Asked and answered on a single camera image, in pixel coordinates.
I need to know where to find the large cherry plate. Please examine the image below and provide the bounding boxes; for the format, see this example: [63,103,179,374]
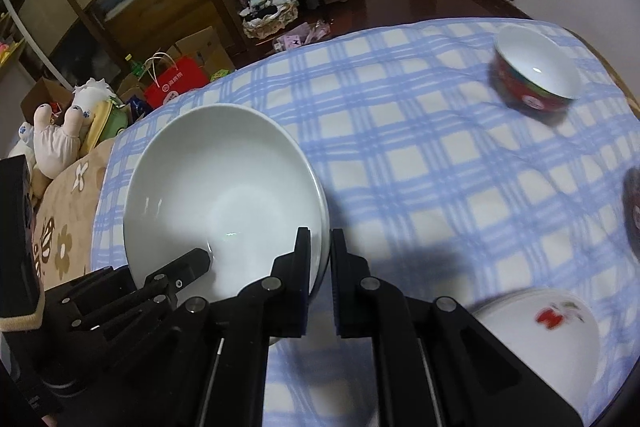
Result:
[473,288,600,412]

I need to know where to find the plain white bowl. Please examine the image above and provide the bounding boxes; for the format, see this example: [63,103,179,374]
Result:
[122,104,330,301]

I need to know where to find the bowl with red seal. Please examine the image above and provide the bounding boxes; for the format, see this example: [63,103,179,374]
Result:
[623,167,640,254]

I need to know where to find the red patterned bowl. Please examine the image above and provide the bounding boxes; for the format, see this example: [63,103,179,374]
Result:
[494,24,582,113]

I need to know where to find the brown patterned blanket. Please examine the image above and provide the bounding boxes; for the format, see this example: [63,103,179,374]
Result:
[32,139,114,291]

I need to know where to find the blue plaid cloth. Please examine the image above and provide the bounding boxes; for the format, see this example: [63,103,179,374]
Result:
[91,18,639,423]

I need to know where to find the plush toy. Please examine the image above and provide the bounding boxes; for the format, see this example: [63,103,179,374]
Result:
[8,78,128,180]

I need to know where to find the red paper bag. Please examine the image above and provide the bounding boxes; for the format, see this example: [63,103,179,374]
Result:
[143,52,209,109]

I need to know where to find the cardboard box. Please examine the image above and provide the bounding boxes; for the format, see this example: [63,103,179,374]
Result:
[175,26,235,78]

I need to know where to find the wicker basket with items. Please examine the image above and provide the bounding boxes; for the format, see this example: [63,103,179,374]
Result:
[239,0,298,40]

